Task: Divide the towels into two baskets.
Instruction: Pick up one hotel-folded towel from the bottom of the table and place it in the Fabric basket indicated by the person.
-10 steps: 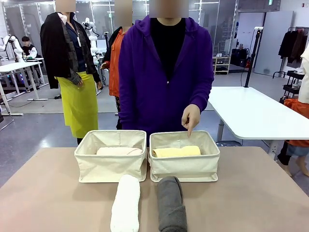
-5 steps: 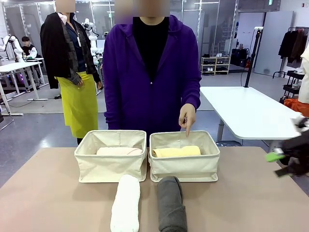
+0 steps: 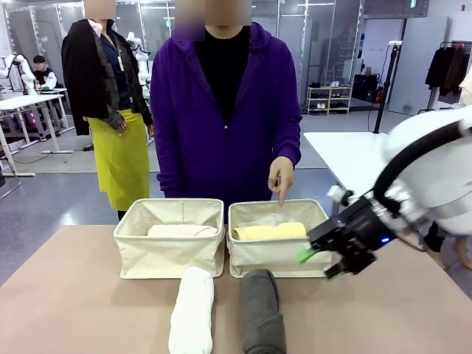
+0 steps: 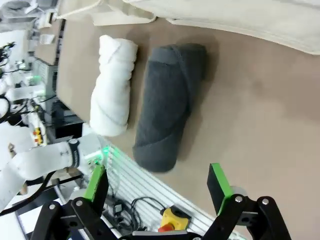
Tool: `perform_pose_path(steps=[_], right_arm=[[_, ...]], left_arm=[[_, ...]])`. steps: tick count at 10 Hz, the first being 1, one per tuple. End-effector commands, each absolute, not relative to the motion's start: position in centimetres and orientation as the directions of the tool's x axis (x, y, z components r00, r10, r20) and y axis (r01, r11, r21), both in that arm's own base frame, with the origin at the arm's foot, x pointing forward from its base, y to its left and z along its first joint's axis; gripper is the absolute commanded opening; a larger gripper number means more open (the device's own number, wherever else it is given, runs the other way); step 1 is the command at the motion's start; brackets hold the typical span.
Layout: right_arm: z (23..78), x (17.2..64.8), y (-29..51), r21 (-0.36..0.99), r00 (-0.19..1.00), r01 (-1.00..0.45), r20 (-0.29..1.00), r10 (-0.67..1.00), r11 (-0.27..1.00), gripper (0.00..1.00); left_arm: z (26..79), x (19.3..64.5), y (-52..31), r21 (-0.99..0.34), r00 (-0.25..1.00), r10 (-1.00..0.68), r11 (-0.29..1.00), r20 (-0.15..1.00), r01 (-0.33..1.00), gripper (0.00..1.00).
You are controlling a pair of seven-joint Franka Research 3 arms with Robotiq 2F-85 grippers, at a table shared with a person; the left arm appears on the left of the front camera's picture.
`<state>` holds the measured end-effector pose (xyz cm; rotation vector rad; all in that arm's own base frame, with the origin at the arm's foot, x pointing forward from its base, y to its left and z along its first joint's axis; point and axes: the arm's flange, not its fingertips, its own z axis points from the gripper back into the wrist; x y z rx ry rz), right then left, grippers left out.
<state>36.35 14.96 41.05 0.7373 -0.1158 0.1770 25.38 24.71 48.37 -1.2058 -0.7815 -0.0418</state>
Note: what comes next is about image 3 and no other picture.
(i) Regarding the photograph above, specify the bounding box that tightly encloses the white towel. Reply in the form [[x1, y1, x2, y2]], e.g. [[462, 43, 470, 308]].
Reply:
[[167, 265, 215, 354]]

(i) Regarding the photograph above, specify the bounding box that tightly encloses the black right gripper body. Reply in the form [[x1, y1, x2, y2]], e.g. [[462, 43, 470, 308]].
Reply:
[[308, 195, 392, 276]]

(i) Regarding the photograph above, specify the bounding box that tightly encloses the person's right forearm purple sleeve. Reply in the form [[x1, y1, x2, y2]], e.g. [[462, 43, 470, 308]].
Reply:
[[150, 121, 185, 202]]

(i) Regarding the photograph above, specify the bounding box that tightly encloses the yellow towel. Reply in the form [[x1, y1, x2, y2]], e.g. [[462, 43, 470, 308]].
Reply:
[[232, 221, 308, 241]]

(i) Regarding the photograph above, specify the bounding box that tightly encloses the white table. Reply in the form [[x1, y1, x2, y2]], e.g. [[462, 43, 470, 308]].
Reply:
[[302, 131, 392, 217]]

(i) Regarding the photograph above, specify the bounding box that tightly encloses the dark grey towel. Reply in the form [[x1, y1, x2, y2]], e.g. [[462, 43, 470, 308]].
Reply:
[[239, 268, 288, 354]]

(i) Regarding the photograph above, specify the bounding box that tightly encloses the grey partition panel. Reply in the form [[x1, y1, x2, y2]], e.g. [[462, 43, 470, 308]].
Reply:
[[389, 16, 450, 116]]

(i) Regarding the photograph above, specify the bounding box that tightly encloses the hanging brown coat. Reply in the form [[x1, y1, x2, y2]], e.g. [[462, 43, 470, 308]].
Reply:
[[444, 44, 472, 97]]

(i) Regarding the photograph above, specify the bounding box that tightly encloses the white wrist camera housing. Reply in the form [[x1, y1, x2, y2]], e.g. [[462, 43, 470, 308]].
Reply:
[[327, 184, 355, 207]]

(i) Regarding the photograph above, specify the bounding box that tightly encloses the black tripod pole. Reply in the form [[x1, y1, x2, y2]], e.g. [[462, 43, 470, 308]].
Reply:
[[372, 40, 403, 134]]

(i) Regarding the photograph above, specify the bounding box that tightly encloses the white desk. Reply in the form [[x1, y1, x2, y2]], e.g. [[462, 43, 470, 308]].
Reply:
[[39, 87, 74, 154], [0, 94, 69, 177]]

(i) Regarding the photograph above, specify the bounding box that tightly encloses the person's left forearm purple sleeve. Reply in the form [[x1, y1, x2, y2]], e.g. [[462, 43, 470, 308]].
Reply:
[[271, 106, 304, 166]]

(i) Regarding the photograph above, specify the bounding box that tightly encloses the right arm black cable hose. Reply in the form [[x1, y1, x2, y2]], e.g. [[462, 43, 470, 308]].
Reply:
[[372, 119, 472, 218]]

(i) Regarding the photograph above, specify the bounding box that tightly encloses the wooden shoe rack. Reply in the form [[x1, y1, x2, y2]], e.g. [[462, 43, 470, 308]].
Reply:
[[306, 85, 353, 116]]

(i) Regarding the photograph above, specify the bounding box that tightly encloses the black bag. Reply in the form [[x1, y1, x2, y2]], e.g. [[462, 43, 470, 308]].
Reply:
[[352, 72, 381, 103]]

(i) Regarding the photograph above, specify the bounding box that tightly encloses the person's left hand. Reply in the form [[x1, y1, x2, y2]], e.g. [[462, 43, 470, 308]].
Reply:
[[268, 156, 296, 207]]

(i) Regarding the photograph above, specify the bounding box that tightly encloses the hanging black coat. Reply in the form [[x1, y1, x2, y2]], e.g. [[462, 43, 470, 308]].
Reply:
[[424, 46, 457, 91]]

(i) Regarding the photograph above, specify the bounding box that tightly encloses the bystander in dark clothes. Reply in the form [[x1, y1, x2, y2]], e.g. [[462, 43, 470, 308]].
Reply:
[[423, 221, 472, 270]]

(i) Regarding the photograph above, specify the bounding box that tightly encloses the cream fabric basket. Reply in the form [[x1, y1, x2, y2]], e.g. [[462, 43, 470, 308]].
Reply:
[[227, 198, 333, 279], [113, 198, 226, 280]]

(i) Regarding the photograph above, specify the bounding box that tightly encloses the seated person in varsity jacket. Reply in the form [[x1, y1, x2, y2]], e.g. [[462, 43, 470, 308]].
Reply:
[[32, 55, 59, 91]]

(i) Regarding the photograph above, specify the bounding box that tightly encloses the person in purple hoodie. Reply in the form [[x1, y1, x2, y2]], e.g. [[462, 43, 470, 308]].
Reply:
[[150, 0, 304, 207]]

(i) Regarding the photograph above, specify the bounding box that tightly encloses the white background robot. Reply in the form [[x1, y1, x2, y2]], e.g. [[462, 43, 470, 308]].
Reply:
[[127, 32, 152, 91], [0, 52, 36, 93]]

